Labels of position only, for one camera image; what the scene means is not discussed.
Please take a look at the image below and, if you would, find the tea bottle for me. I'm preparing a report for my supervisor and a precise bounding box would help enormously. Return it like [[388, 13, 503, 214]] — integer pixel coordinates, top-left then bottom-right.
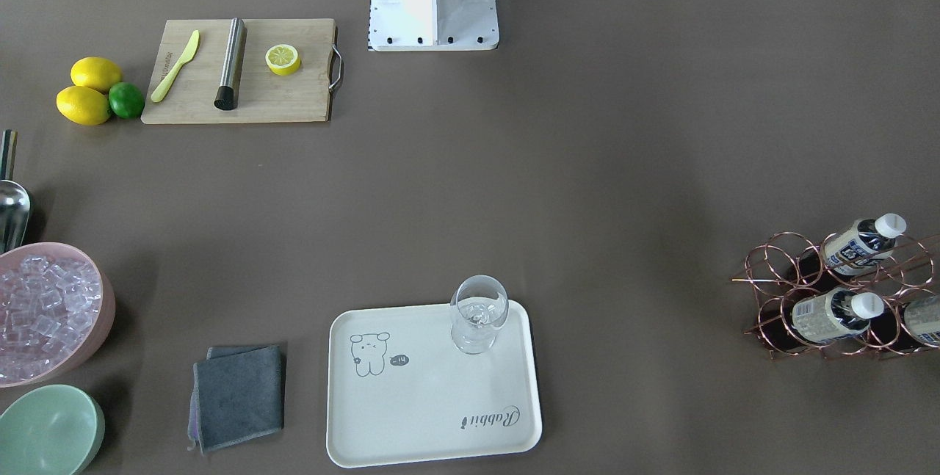
[[788, 213, 908, 291], [870, 295, 939, 352], [756, 287, 886, 352]]

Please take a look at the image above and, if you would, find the copper wire bottle basket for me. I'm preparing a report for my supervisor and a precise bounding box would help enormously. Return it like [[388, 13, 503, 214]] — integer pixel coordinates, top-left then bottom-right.
[[731, 231, 938, 360]]

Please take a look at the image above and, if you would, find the green lime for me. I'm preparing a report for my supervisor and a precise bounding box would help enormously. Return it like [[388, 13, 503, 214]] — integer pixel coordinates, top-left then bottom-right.
[[107, 81, 145, 118]]

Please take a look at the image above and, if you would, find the half lemon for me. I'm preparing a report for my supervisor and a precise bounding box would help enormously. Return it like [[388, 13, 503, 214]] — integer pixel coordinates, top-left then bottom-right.
[[264, 43, 302, 76]]

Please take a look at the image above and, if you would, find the pink bowl of ice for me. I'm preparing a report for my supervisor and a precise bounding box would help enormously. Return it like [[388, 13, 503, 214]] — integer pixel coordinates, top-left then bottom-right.
[[1, 243, 115, 388]]

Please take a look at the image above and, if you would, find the tea bottle front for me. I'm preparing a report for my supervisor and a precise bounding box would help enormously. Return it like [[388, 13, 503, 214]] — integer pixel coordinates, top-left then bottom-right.
[[870, 295, 939, 352], [756, 287, 886, 352]]

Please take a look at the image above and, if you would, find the yellow plastic knife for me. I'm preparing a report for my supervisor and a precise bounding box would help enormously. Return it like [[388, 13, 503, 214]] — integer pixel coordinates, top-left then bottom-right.
[[150, 30, 200, 103]]

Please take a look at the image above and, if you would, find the bamboo cutting board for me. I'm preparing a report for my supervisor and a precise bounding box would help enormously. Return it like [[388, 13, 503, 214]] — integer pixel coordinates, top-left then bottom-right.
[[141, 18, 341, 125]]

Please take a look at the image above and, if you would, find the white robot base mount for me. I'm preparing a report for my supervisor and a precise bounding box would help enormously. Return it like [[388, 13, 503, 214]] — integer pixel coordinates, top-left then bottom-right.
[[367, 0, 500, 51]]

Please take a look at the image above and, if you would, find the mint green bowl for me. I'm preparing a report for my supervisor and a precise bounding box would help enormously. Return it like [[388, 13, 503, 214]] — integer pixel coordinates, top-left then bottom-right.
[[1, 384, 105, 474]]

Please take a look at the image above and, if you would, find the tea bottle rear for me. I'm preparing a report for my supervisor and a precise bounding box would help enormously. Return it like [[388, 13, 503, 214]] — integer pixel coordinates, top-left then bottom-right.
[[788, 213, 908, 291]]

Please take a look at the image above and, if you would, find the whole lemon lower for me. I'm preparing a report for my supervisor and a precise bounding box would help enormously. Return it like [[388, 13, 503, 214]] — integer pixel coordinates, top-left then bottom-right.
[[56, 86, 113, 125]]

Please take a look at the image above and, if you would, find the whole lemon upper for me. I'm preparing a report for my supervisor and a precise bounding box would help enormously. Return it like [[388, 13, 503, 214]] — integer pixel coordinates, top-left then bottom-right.
[[70, 57, 123, 94]]

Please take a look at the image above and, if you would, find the clear wine glass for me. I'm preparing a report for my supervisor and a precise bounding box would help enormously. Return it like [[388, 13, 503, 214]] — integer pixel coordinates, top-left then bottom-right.
[[450, 275, 508, 355]]

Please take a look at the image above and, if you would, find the steel muddler black tip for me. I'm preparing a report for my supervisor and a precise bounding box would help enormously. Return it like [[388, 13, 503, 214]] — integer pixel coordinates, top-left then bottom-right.
[[214, 18, 247, 111]]

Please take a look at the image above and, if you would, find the whole lemon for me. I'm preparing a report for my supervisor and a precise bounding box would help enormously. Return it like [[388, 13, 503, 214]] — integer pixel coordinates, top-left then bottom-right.
[[56, 86, 113, 125], [70, 57, 123, 94]]

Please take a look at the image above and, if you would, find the cream rabbit tray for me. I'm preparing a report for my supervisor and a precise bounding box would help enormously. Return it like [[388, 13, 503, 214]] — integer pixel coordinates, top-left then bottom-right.
[[326, 301, 543, 468]]

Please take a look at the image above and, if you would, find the steel ice scoop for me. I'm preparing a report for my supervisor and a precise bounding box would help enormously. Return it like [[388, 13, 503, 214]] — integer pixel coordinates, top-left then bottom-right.
[[1, 129, 32, 253]]

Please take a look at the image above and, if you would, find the grey folded cloth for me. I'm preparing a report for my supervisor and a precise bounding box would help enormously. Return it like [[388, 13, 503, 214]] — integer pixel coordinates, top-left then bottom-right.
[[187, 344, 284, 454]]

